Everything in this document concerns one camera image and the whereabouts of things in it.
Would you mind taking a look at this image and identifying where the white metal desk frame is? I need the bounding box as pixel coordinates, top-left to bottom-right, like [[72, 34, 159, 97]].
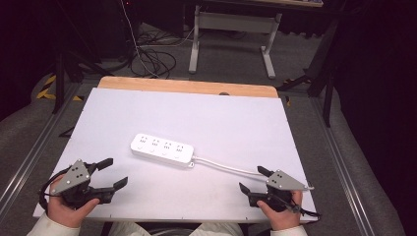
[[188, 0, 326, 80]]

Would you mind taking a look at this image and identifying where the white board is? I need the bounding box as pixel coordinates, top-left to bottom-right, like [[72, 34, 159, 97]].
[[32, 88, 319, 224]]

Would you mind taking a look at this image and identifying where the wooden table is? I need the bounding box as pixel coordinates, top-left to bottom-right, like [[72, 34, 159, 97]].
[[97, 76, 279, 98]]

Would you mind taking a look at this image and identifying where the white power strip cable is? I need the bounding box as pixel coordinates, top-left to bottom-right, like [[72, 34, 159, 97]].
[[191, 155, 273, 181]]

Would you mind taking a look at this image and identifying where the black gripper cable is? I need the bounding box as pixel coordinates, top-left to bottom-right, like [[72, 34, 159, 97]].
[[276, 193, 323, 219], [38, 168, 72, 211]]

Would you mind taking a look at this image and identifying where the white power strip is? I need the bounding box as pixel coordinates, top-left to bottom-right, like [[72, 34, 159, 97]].
[[130, 133, 195, 169]]

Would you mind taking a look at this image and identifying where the person's left hand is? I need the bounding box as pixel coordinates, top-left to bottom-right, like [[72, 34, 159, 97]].
[[47, 173, 101, 229]]

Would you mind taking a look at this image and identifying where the black cables bundle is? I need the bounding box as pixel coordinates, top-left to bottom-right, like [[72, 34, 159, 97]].
[[129, 23, 178, 80]]

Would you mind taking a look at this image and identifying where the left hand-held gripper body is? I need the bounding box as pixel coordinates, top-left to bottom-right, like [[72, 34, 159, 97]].
[[49, 158, 116, 210]]

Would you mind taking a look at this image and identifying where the thin white cable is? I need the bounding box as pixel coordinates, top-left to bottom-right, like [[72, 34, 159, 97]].
[[119, 0, 162, 79]]

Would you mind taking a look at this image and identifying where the person's right hand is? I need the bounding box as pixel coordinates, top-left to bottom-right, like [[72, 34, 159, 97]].
[[256, 190, 304, 231]]

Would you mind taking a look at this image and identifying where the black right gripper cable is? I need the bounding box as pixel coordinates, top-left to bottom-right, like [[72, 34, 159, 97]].
[[276, 193, 323, 219]]

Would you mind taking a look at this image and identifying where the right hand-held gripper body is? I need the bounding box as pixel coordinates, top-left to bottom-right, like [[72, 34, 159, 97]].
[[248, 169, 315, 213]]

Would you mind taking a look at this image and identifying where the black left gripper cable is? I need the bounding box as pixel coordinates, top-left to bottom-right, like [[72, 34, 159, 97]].
[[38, 168, 72, 211]]

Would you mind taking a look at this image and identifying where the black metal stand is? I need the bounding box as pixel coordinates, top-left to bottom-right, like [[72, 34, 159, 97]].
[[48, 0, 114, 115], [276, 19, 342, 128]]

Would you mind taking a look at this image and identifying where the person's right leg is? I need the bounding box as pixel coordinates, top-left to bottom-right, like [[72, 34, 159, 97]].
[[189, 222, 246, 236]]

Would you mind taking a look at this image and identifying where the yellow black floor tape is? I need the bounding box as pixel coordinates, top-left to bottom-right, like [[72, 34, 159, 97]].
[[35, 74, 84, 102]]

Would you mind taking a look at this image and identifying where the person's leg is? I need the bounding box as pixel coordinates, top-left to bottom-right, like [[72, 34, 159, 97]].
[[107, 221, 152, 236], [189, 222, 246, 236]]

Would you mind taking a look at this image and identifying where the person's left leg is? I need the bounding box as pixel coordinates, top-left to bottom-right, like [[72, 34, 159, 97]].
[[107, 221, 152, 236]]

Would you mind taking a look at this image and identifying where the aluminium floor rail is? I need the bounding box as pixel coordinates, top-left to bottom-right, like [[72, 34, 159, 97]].
[[309, 97, 374, 236], [0, 83, 83, 211]]

